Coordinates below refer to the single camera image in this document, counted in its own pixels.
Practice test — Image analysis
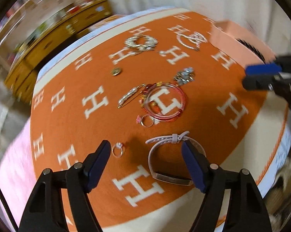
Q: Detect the gold chunky bracelet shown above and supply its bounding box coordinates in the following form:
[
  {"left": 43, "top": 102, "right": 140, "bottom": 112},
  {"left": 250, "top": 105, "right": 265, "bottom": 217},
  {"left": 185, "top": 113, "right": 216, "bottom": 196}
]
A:
[{"left": 124, "top": 34, "right": 159, "bottom": 53}]

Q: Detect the pink jewelry box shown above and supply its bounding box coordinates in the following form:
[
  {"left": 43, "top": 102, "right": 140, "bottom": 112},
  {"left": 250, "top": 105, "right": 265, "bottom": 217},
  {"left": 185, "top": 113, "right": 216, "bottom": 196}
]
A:
[{"left": 209, "top": 20, "right": 276, "bottom": 67}]

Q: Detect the pink bed sheet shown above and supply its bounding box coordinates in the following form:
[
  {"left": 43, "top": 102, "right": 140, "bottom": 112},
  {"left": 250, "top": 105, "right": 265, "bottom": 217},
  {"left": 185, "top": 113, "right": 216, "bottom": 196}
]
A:
[{"left": 0, "top": 119, "right": 36, "bottom": 225}]

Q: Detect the cream curtain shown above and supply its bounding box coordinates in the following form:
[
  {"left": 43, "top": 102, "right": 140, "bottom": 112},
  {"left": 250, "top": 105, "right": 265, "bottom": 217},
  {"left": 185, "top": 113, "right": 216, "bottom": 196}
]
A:
[{"left": 109, "top": 0, "right": 291, "bottom": 55}]

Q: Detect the silver blue gem brooch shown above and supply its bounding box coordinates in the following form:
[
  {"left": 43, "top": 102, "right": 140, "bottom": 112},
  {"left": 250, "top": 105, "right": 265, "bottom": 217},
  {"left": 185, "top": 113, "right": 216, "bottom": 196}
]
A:
[{"left": 173, "top": 67, "right": 195, "bottom": 86}]

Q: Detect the red beaded bangle set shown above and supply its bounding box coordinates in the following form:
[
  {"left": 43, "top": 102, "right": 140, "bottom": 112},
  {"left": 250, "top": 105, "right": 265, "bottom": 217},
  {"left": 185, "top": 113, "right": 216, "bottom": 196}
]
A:
[{"left": 139, "top": 82, "right": 187, "bottom": 124}]

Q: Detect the orange H-pattern blanket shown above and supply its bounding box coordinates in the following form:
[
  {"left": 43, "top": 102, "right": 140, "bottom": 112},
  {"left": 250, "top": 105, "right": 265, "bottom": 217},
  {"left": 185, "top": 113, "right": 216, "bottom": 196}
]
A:
[{"left": 31, "top": 9, "right": 291, "bottom": 231}]

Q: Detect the pearl safety pin brooch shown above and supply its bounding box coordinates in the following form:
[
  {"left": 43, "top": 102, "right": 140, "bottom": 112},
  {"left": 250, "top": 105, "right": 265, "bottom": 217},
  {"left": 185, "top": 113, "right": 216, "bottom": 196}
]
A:
[{"left": 118, "top": 84, "right": 146, "bottom": 108}]

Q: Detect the wooden desk with drawers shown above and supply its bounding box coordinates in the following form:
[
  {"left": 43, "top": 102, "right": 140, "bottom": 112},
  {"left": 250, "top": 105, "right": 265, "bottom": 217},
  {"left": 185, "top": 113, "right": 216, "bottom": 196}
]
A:
[{"left": 4, "top": 0, "right": 112, "bottom": 104}]

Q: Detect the round gold brooch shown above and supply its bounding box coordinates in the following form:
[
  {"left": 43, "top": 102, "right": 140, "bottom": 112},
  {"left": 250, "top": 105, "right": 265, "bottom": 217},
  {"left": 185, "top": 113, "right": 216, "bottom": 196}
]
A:
[{"left": 111, "top": 67, "right": 122, "bottom": 76}]

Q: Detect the black bead necklace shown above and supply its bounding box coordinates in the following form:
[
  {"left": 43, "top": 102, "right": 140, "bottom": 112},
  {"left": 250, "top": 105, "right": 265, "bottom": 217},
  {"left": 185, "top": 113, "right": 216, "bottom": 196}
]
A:
[{"left": 236, "top": 38, "right": 267, "bottom": 63}]

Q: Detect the silver chain necklace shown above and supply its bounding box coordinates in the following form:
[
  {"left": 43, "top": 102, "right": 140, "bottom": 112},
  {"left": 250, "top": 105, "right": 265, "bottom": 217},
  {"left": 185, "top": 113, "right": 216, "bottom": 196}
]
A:
[{"left": 176, "top": 31, "right": 208, "bottom": 52}]

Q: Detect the small silver ring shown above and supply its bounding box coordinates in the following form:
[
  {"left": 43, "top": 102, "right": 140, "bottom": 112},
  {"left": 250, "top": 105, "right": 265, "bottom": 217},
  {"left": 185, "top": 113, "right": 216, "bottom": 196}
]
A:
[{"left": 111, "top": 141, "right": 125, "bottom": 159}]

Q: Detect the white strap wristwatch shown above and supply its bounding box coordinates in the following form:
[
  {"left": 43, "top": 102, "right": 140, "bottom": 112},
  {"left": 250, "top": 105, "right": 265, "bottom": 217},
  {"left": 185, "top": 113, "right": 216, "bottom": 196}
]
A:
[{"left": 145, "top": 131, "right": 206, "bottom": 186}]

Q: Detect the pink stone ring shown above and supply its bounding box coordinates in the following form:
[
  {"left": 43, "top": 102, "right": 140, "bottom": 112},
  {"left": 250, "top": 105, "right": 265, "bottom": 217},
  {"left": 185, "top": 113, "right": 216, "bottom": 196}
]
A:
[{"left": 136, "top": 115, "right": 156, "bottom": 128}]

